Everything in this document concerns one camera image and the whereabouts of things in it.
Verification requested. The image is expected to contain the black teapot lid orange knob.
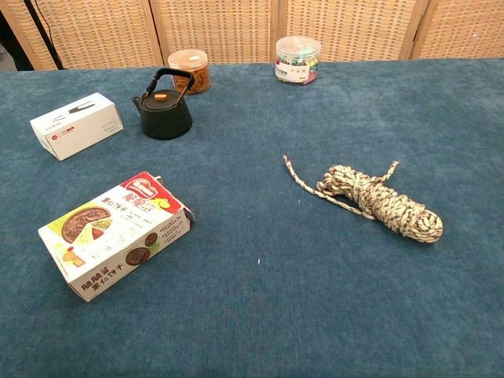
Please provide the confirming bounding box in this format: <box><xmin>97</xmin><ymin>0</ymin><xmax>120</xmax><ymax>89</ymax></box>
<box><xmin>140</xmin><ymin>89</ymin><xmax>181</xmax><ymax>112</ymax></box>

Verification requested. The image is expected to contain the white paper card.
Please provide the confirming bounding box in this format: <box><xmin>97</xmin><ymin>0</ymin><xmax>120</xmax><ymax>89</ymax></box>
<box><xmin>29</xmin><ymin>92</ymin><xmax>124</xmax><ymax>161</ymax></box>

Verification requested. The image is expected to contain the clear jar of coloured clips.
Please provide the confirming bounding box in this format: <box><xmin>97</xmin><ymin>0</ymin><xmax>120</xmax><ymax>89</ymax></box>
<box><xmin>274</xmin><ymin>35</ymin><xmax>322</xmax><ymax>87</ymax></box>

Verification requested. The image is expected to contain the blue table cloth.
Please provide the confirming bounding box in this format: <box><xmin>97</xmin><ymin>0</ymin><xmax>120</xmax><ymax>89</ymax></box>
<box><xmin>0</xmin><ymin>57</ymin><xmax>504</xmax><ymax>378</ymax></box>

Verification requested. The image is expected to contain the orange filled plastic jar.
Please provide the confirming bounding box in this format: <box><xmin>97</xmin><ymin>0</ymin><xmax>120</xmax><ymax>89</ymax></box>
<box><xmin>167</xmin><ymin>49</ymin><xmax>212</xmax><ymax>96</ymax></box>

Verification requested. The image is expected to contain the beige speckled rope bundle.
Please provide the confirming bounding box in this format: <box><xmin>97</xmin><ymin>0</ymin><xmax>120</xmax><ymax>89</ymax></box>
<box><xmin>283</xmin><ymin>154</ymin><xmax>444</xmax><ymax>244</ymax></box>

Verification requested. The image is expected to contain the black cast iron teapot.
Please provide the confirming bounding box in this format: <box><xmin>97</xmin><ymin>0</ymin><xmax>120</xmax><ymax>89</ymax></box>
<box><xmin>132</xmin><ymin>67</ymin><xmax>196</xmax><ymax>141</ymax></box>

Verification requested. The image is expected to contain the woven wooden folding screen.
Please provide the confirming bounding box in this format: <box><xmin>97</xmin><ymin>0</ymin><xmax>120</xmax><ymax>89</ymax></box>
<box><xmin>0</xmin><ymin>0</ymin><xmax>504</xmax><ymax>71</ymax></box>

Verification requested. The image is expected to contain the nut biscuit box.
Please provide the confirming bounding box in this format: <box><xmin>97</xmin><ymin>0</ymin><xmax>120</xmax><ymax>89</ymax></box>
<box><xmin>38</xmin><ymin>171</ymin><xmax>197</xmax><ymax>303</ymax></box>

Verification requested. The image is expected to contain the black tripod stand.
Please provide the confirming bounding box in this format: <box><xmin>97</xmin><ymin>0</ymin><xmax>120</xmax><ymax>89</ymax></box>
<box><xmin>23</xmin><ymin>0</ymin><xmax>65</xmax><ymax>71</ymax></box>

